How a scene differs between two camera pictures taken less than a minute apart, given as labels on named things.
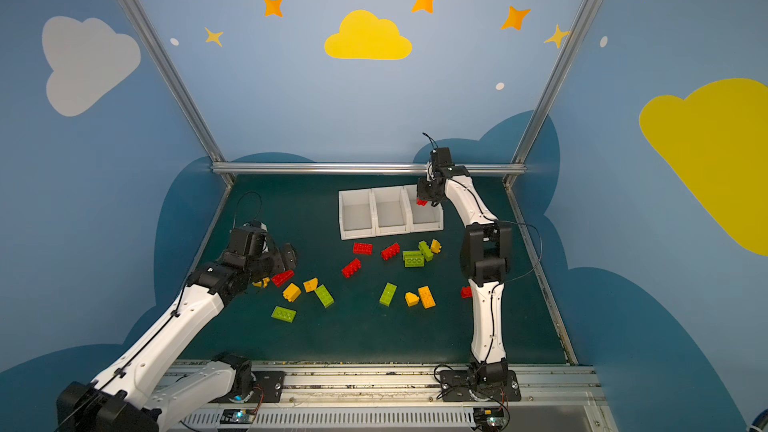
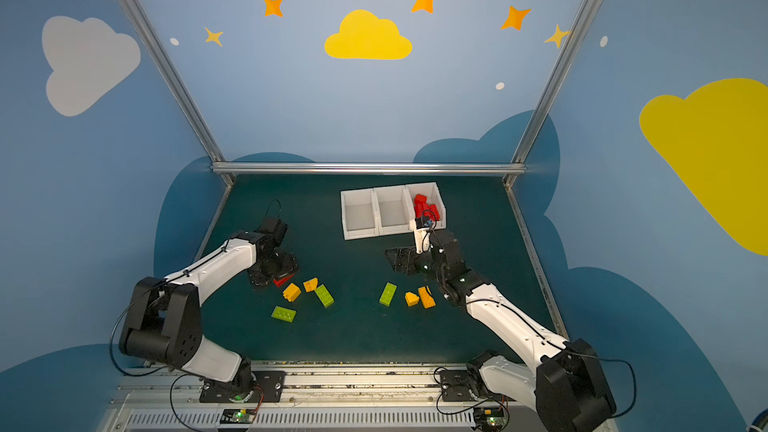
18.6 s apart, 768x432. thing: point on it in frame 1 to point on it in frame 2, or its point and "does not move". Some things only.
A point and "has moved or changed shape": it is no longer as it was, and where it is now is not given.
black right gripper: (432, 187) to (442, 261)
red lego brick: (391, 251) has moved or changed shape
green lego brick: (324, 296) does not move
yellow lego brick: (292, 292) does not move
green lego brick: (388, 294) does not move
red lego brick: (282, 278) does not move
